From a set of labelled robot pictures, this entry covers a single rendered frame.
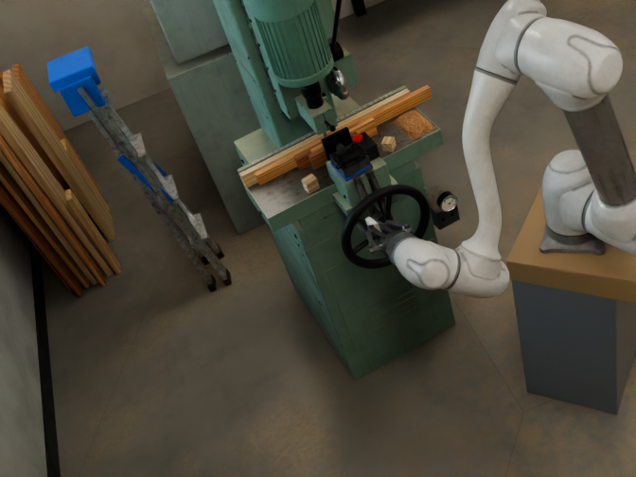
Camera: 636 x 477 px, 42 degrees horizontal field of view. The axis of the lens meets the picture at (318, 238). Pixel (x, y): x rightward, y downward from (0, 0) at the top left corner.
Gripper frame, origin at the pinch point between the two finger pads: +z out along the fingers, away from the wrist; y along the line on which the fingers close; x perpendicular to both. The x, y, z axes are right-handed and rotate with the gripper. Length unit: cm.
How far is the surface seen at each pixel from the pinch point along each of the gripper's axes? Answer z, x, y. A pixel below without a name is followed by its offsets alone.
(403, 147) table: 24.1, -7.3, -23.6
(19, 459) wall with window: 60, 43, 132
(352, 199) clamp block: 14.6, -3.8, -0.7
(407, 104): 38, -14, -34
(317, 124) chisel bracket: 29.5, -24.3, -3.0
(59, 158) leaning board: 170, -22, 80
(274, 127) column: 55, -22, 5
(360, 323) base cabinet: 44, 51, 8
